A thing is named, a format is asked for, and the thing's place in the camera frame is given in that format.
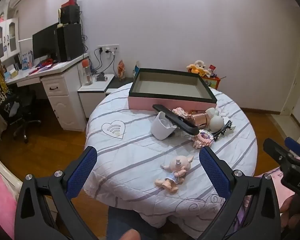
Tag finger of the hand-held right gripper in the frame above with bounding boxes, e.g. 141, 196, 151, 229
263, 138, 294, 167
284, 137, 300, 161

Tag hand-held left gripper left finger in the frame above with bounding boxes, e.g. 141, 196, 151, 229
14, 145, 98, 240

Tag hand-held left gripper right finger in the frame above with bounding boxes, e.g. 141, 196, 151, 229
199, 146, 282, 240

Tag pink block doughnut toy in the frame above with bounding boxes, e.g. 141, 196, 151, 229
191, 129, 215, 150

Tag pig doll figure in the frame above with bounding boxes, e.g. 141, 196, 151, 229
154, 154, 194, 192

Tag black hair clip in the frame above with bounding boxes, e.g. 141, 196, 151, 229
211, 120, 234, 143

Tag long black device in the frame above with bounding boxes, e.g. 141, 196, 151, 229
152, 104, 198, 135

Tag white plastic container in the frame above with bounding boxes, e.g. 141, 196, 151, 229
150, 111, 177, 140

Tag pink box with dark rim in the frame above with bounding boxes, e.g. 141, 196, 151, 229
128, 68, 217, 112

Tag person's right hand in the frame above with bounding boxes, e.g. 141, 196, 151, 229
281, 196, 294, 228

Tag white round figurine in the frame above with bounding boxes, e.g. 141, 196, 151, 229
205, 107, 227, 130

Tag rose gold metal cylinder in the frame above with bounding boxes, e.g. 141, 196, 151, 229
190, 112, 210, 127

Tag white door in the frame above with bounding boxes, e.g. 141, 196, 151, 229
281, 37, 300, 130

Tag person's blue-jeans leg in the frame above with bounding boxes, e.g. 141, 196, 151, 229
107, 206, 163, 240

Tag pink ruffled hair accessory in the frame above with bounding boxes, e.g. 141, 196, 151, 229
172, 107, 193, 123

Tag white side cabinet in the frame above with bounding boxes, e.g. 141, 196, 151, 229
77, 74, 115, 118

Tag white desk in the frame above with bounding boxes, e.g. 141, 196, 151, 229
5, 53, 90, 132

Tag pink blanket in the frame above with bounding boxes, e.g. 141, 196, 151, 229
0, 152, 18, 240

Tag black office chair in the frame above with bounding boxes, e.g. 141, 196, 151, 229
0, 90, 42, 143

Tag orange toy crate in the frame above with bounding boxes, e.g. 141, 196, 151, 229
201, 75, 221, 89

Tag low cabinet with dark top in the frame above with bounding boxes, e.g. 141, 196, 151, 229
106, 76, 135, 95

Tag water bottle with orange lid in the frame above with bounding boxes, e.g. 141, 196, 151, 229
81, 59, 93, 85

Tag yellow plush toy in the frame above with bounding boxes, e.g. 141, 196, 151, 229
186, 64, 212, 77

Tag orange snack bag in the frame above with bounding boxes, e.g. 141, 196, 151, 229
117, 60, 127, 81

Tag black computer tower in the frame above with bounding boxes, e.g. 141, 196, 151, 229
56, 24, 84, 62

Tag black computer monitor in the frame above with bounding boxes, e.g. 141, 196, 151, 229
32, 23, 60, 62

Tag white glass-door cabinet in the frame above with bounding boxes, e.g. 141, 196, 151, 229
0, 17, 20, 60

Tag small black speaker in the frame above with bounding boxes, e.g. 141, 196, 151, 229
61, 5, 80, 25

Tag black power cables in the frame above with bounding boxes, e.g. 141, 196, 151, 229
92, 48, 115, 73

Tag white wall socket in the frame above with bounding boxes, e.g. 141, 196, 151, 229
97, 44, 120, 54

